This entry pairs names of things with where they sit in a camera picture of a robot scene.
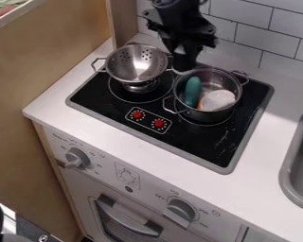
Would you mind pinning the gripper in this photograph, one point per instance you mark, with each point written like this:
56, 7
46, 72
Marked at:
185, 55

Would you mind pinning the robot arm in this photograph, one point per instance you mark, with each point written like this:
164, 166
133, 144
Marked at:
179, 15

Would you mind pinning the silver pot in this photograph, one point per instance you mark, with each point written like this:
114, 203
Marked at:
209, 94

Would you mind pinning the silver strainer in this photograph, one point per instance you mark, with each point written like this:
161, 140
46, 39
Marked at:
135, 64

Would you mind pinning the white toy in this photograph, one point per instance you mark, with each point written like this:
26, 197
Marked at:
218, 100

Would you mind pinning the toy stove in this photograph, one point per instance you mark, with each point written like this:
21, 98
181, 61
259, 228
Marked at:
175, 118

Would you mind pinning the cardboard box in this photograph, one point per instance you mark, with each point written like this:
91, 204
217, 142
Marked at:
40, 94

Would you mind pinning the toy sink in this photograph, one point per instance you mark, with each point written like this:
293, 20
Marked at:
299, 164

